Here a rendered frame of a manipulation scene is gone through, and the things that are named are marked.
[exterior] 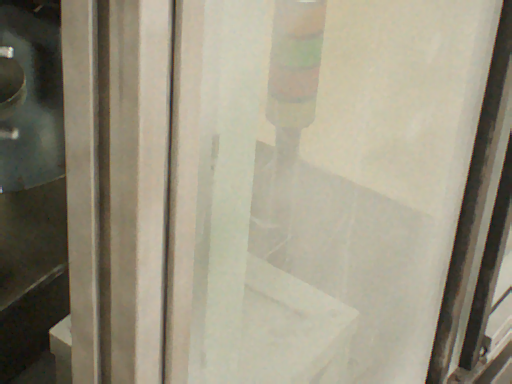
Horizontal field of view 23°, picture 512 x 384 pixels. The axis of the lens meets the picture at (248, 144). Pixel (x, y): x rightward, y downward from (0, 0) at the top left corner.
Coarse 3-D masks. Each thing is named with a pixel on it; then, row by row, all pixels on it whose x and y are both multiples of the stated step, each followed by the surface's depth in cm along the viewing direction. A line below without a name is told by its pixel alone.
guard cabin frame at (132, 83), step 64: (64, 0) 53; (128, 0) 51; (192, 0) 53; (64, 64) 55; (128, 64) 52; (192, 64) 55; (64, 128) 57; (128, 128) 54; (192, 128) 57; (128, 192) 56; (192, 192) 60; (128, 256) 58; (192, 256) 62; (128, 320) 61; (448, 320) 108
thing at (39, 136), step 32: (0, 0) 132; (0, 32) 127; (32, 32) 127; (32, 64) 122; (32, 96) 118; (0, 128) 114; (32, 128) 114; (0, 160) 110; (32, 160) 110; (64, 160) 110
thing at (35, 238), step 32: (32, 192) 123; (64, 192) 123; (0, 224) 118; (32, 224) 119; (64, 224) 119; (0, 256) 115; (32, 256) 115; (64, 256) 115; (0, 288) 112; (32, 288) 112; (64, 288) 117; (0, 320) 110; (32, 320) 114; (0, 352) 112; (32, 352) 116
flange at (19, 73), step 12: (0, 60) 121; (12, 60) 121; (0, 72) 119; (12, 72) 119; (24, 72) 120; (0, 84) 117; (12, 84) 118; (24, 84) 118; (0, 96) 116; (12, 96) 116; (0, 108) 115
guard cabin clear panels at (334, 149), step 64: (256, 0) 62; (320, 0) 67; (384, 0) 74; (448, 0) 82; (256, 64) 64; (320, 64) 70; (384, 64) 77; (448, 64) 86; (256, 128) 67; (320, 128) 73; (384, 128) 81; (448, 128) 91; (256, 192) 70; (320, 192) 77; (384, 192) 86; (448, 192) 97; (256, 256) 73; (320, 256) 81; (384, 256) 91; (448, 256) 104; (192, 320) 70; (256, 320) 77; (320, 320) 86; (384, 320) 97
